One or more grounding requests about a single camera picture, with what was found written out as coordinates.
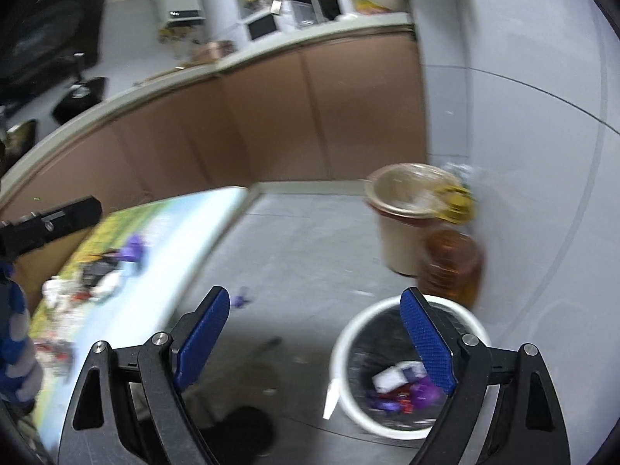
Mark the white wall appliance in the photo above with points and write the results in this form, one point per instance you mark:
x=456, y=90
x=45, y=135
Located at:
x=181, y=2

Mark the white paper scrap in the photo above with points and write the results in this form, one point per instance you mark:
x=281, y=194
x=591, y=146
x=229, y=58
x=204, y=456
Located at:
x=390, y=377

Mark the white microwave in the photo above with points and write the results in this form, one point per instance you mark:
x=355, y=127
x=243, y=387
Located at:
x=261, y=25

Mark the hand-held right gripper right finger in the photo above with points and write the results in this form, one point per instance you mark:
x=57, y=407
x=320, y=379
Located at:
x=428, y=344

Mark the small purple wrapper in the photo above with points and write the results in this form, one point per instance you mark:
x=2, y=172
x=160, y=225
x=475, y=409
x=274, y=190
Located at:
x=240, y=298

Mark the white crumpled tissue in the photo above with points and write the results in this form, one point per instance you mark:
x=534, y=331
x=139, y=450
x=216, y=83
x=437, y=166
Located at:
x=110, y=285
x=54, y=290

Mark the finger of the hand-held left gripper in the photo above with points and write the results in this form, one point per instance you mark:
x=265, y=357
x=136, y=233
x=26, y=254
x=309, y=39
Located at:
x=72, y=218

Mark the amber oil bottle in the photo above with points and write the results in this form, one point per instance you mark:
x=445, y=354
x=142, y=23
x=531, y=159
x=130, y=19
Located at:
x=450, y=266

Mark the brown kitchen cabinet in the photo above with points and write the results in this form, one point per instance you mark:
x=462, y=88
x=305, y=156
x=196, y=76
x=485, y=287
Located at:
x=252, y=116

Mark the landscape printed table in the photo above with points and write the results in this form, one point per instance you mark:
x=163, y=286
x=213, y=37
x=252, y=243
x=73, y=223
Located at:
x=184, y=232

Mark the white trash bin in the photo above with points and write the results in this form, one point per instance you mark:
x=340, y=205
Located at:
x=346, y=336

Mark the yellow wrapper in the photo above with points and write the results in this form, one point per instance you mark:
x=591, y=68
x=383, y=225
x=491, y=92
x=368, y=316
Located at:
x=457, y=201

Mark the black slipper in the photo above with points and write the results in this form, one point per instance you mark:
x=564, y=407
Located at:
x=240, y=431

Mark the beige trash bin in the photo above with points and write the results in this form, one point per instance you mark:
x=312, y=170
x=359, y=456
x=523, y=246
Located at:
x=402, y=247

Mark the black bin liner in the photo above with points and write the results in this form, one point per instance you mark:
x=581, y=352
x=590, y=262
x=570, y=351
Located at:
x=368, y=348

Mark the red wrapper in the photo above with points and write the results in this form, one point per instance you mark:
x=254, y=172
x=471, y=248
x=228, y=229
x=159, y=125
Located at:
x=401, y=392
x=54, y=348

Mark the black wrapper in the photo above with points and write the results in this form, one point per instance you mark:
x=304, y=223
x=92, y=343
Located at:
x=97, y=269

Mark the black pot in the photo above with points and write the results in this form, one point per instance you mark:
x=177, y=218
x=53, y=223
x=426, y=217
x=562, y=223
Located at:
x=80, y=97

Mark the grey kitchen countertop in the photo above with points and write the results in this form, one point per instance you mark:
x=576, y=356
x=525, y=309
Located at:
x=145, y=89

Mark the black range hood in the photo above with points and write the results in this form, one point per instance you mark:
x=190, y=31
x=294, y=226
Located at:
x=38, y=34

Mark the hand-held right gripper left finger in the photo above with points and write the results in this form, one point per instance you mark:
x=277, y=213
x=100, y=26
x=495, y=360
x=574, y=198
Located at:
x=203, y=339

